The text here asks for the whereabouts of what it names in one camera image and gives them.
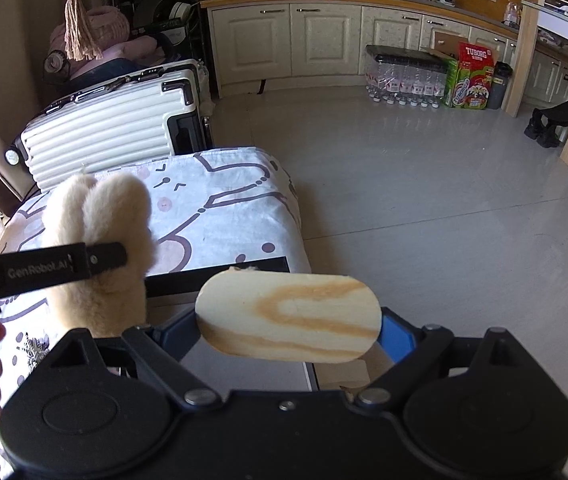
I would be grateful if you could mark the cartoon printed blanket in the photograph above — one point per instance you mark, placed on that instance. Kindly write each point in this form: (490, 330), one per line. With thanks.
(224, 200)

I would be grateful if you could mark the pack of water bottles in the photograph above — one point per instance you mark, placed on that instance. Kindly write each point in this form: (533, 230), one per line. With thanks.
(403, 77)

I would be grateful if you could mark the white ribbed suitcase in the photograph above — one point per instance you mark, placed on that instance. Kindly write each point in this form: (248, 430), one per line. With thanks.
(109, 125)

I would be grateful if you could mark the clear glass jar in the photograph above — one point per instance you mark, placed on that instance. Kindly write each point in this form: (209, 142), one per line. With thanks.
(512, 14)

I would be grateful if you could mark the oval wooden block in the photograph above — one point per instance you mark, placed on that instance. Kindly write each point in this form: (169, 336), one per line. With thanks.
(289, 317)

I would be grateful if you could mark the cream kitchen cabinets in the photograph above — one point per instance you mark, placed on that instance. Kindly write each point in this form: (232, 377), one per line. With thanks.
(314, 40)

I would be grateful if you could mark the black metal rack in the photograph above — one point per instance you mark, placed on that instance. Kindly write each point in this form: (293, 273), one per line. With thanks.
(164, 5)

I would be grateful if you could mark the beige curtain tassel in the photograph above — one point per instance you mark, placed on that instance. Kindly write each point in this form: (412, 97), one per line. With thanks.
(81, 15)

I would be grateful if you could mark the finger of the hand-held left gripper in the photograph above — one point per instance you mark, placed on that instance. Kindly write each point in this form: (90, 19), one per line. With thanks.
(109, 259)

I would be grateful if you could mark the cream plush toy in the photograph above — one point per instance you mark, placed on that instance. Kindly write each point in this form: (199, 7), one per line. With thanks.
(109, 215)

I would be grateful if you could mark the red and green carton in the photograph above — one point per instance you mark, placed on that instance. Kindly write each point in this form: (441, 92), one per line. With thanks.
(471, 80)

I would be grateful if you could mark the brown cardboard box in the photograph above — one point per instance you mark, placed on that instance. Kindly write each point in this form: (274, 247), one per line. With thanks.
(446, 42)

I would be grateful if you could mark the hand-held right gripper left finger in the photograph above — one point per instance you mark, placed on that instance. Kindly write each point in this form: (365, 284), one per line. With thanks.
(180, 336)

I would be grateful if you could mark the black trash bin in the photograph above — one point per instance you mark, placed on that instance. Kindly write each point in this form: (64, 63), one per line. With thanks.
(499, 85)

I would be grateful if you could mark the pink plush pillow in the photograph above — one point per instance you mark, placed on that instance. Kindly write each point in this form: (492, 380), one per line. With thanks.
(99, 27)

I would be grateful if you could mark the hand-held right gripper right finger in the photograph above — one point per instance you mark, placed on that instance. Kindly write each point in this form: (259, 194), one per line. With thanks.
(397, 337)

